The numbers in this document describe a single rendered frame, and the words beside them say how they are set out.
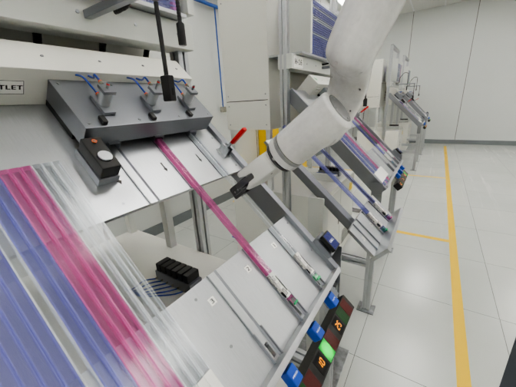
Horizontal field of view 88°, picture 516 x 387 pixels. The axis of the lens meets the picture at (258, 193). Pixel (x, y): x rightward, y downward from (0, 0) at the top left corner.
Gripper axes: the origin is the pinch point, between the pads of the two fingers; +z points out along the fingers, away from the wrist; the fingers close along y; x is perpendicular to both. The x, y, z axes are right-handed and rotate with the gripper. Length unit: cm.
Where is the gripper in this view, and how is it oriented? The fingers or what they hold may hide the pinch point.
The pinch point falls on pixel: (240, 189)
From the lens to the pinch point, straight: 69.2
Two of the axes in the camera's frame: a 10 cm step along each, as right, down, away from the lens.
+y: -5.4, 2.9, -7.9
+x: 5.5, 8.3, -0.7
